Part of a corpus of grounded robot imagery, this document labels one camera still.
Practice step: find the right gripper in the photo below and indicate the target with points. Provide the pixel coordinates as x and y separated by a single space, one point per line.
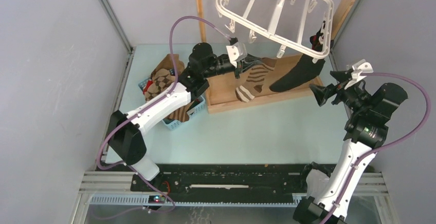
322 93

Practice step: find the white plastic clip hanger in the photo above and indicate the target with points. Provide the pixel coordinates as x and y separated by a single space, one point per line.
286 25

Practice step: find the black sock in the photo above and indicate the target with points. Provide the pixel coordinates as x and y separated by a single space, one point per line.
304 71

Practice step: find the brown argyle sock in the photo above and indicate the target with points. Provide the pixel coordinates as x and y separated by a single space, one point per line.
158 83

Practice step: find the wooden hanger rack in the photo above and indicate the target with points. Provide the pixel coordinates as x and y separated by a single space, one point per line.
220 96

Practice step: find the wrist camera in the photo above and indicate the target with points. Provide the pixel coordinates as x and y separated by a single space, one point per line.
358 69
236 51

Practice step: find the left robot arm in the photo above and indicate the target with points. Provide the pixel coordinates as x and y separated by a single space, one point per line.
125 131

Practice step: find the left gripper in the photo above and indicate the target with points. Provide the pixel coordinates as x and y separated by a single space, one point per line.
246 63

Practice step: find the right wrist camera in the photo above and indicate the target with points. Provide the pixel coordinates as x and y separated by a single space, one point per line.
358 69

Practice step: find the brown striped sock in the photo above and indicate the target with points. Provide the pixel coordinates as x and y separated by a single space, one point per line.
181 114
253 85

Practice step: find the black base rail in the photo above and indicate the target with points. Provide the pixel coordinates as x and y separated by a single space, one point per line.
230 183

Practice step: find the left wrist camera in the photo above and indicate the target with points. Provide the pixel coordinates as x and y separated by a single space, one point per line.
236 51

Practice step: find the red yellow argyle sock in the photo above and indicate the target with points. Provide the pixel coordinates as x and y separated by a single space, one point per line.
317 40

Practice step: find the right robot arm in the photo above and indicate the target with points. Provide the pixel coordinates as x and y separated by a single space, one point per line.
328 195

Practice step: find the plain brown sock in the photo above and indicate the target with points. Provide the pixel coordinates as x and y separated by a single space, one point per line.
167 63

